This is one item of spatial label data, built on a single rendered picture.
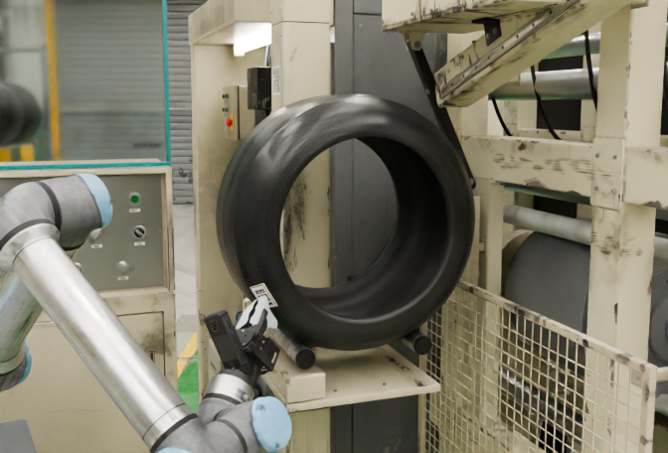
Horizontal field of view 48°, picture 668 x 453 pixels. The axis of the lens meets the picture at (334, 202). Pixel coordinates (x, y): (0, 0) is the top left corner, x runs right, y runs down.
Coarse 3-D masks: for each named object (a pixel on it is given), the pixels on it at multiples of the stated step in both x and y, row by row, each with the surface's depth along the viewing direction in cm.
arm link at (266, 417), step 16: (256, 400) 124; (272, 400) 125; (224, 416) 122; (240, 416) 121; (256, 416) 121; (272, 416) 123; (288, 416) 126; (256, 432) 120; (272, 432) 122; (288, 432) 125; (256, 448) 120; (272, 448) 121
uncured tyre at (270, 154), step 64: (256, 128) 170; (320, 128) 154; (384, 128) 158; (256, 192) 152; (448, 192) 165; (256, 256) 153; (384, 256) 193; (448, 256) 167; (320, 320) 159; (384, 320) 163
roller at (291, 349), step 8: (272, 336) 178; (280, 336) 172; (288, 336) 170; (280, 344) 171; (288, 344) 166; (296, 344) 164; (304, 344) 164; (288, 352) 165; (296, 352) 160; (304, 352) 160; (312, 352) 160; (296, 360) 159; (304, 360) 160; (312, 360) 160; (304, 368) 160
